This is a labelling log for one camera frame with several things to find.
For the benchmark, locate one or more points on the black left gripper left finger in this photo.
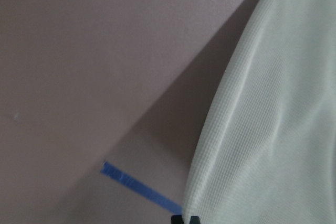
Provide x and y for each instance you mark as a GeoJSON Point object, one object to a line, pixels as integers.
{"type": "Point", "coordinates": [176, 219]}

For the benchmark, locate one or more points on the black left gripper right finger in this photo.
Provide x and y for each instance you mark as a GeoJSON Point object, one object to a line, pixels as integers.
{"type": "Point", "coordinates": [194, 220]}

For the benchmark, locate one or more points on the olive green long-sleeve shirt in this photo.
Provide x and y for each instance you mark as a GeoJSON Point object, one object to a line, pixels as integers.
{"type": "Point", "coordinates": [266, 153]}

